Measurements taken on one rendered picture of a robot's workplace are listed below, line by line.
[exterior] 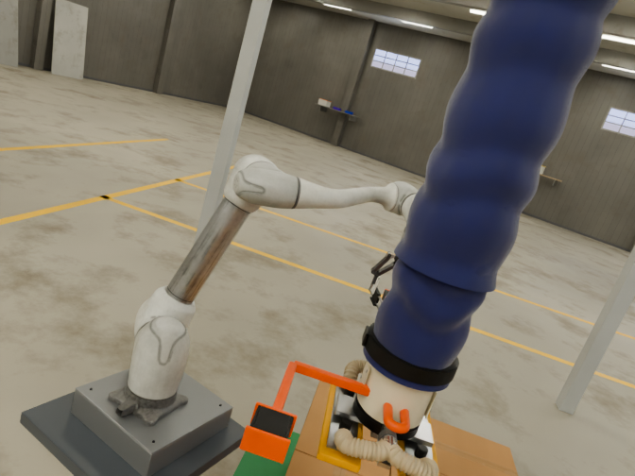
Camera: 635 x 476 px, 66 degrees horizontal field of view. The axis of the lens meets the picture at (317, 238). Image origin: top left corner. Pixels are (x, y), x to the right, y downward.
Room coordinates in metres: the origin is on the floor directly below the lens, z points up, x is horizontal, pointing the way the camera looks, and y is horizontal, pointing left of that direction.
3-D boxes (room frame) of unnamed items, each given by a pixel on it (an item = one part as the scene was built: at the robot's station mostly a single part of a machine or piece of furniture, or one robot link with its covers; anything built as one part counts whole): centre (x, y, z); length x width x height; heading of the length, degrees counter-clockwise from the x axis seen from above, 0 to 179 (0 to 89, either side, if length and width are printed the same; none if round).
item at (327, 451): (1.10, -0.20, 1.16); 0.34 x 0.10 x 0.05; 177
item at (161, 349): (1.34, 0.36, 1.00); 0.18 x 0.16 x 0.22; 23
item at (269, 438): (0.81, -0.02, 1.26); 0.09 x 0.08 x 0.05; 87
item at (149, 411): (1.31, 0.36, 0.87); 0.22 x 0.18 x 0.06; 160
